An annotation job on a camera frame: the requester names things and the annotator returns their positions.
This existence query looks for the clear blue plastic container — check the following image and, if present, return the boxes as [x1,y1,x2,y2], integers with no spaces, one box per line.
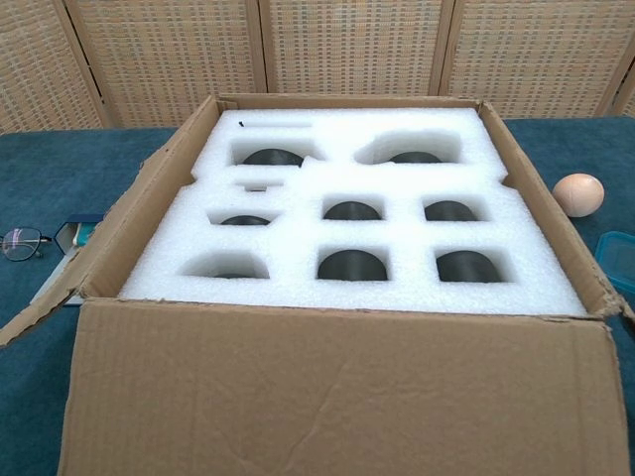
[593,230,635,299]

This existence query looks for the beige wooden egg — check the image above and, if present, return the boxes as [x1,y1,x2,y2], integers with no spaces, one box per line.
[552,173,606,218]

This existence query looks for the black cup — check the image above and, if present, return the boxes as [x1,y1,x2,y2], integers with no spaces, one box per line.
[425,200,480,222]
[317,249,391,282]
[324,200,386,221]
[242,148,304,168]
[436,250,507,284]
[389,152,445,164]

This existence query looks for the teal blue tablecloth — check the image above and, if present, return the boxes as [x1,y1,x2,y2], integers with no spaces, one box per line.
[0,115,635,476]

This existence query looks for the red printed cardboard box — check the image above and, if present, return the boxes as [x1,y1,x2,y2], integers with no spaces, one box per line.
[0,93,635,476]

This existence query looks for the woven rattan folding screen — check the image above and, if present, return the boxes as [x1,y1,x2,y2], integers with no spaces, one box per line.
[0,0,635,136]

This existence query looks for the white foam insert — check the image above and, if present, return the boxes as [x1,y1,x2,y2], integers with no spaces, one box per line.
[118,106,587,316]

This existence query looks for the thin-framed eyeglasses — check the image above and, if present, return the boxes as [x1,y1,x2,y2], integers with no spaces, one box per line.
[0,226,54,263]

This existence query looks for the teal cleaning cloth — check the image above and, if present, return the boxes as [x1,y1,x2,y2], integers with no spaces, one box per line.
[73,223,99,247]

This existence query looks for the blue glasses case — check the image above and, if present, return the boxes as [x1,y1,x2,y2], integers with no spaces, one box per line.
[47,212,106,306]

